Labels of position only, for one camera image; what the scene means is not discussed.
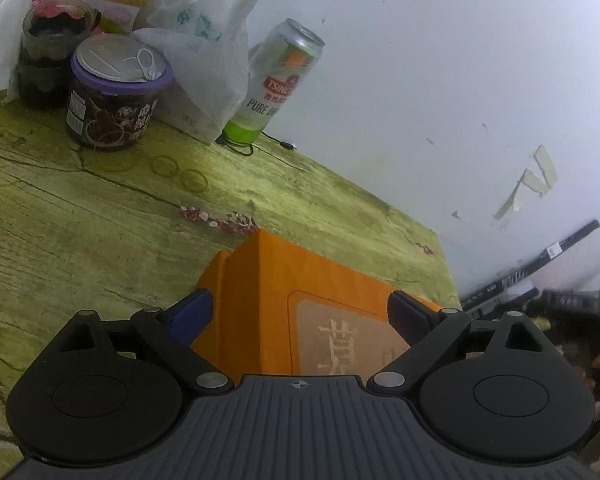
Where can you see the green silver beer can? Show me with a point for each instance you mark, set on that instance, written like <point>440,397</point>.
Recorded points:
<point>275,85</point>

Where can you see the wood-pattern desktop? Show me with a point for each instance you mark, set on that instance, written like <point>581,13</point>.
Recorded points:
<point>80,240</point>

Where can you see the large yellow rubber band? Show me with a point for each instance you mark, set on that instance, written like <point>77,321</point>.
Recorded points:
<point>112,170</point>

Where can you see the small yellow rubber band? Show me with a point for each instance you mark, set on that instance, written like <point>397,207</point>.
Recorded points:
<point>194,171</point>
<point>165,156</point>

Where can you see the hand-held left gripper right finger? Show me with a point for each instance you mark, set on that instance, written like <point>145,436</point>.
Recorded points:
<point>405,315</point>

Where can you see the white plastic bag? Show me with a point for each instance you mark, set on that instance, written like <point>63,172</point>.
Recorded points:
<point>205,70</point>

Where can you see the small wall tape scrap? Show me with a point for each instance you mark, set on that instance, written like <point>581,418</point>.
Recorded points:
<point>458,215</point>

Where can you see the dark glass jar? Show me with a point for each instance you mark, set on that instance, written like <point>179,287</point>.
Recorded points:
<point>45,60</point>

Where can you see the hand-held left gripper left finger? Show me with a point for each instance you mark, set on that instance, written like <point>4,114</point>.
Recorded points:
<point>192,312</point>

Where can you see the black metal bar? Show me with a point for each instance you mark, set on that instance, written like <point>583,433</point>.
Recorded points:
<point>555,249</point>
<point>505,302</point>

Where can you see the orange printed box lid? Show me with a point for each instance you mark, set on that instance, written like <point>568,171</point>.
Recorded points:
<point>280,280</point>

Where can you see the peeling wall tape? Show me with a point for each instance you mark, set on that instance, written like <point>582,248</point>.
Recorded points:
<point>545,165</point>

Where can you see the purple-rimmed brown can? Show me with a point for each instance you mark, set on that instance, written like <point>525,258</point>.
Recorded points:
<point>110,110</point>

